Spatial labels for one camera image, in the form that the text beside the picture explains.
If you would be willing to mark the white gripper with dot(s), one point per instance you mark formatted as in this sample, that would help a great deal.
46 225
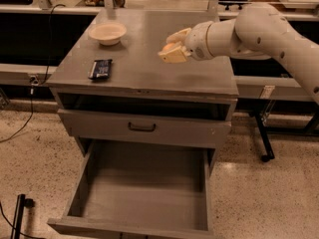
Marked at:
196 41

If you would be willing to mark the orange fruit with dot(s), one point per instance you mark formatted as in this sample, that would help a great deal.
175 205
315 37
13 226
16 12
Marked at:
167 46

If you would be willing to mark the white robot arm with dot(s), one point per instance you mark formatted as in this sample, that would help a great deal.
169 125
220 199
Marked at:
259 31

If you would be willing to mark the grey top drawer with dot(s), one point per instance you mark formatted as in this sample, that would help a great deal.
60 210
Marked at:
170 131

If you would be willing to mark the grey drawer cabinet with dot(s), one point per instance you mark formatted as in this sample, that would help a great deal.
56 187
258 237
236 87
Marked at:
140 82

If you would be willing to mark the open grey middle drawer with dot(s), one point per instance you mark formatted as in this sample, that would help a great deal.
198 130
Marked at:
129 190

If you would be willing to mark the white bowl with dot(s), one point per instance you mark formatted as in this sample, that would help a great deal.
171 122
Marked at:
108 34

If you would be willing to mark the dark blue snack packet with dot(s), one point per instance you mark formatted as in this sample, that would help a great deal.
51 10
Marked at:
101 69

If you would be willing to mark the black stand leg right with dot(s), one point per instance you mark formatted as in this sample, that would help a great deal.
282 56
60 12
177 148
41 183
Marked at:
267 145

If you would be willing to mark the black stand bottom left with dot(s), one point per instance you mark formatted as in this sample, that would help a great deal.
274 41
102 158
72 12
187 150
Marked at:
22 202

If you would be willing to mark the black drawer handle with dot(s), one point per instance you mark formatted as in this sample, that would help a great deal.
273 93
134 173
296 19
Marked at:
142 128

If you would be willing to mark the grey bench rail right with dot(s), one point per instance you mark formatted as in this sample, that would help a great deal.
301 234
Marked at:
268 88

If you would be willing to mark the grey bench rail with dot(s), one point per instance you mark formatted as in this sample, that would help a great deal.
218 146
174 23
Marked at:
24 75
268 88

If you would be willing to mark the grey bench rail left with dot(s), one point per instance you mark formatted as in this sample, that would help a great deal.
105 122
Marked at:
24 75

